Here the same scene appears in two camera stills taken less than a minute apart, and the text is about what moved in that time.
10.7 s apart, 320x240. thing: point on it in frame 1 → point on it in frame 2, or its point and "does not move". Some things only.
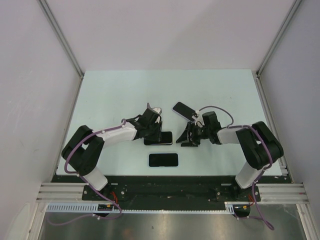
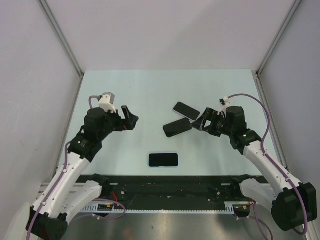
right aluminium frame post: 294,9 does not move
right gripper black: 195,142 → 211,115
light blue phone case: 163,160 does not move
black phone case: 166,139 → 179,126
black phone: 184,110 does not move
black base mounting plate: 171,189 does not move
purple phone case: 184,111 does not move
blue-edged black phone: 163,160 does not move
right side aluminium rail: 270,118 does not move
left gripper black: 157,136 → 127,124
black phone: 166,139 → 177,127
